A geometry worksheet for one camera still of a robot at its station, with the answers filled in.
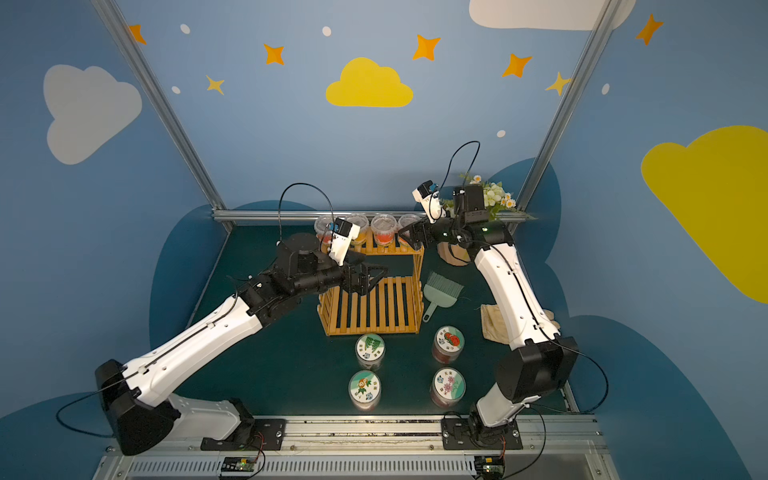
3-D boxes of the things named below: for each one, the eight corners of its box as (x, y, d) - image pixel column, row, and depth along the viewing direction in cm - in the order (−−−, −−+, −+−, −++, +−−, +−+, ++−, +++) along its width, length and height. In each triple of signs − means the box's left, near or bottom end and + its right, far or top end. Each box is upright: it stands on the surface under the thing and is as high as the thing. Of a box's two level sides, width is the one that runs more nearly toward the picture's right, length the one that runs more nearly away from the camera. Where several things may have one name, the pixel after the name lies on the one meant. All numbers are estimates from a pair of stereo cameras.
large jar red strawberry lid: (433, 364, 88) (437, 354, 81) (430, 337, 94) (434, 325, 87) (461, 364, 88) (467, 354, 81) (456, 337, 94) (462, 325, 87)
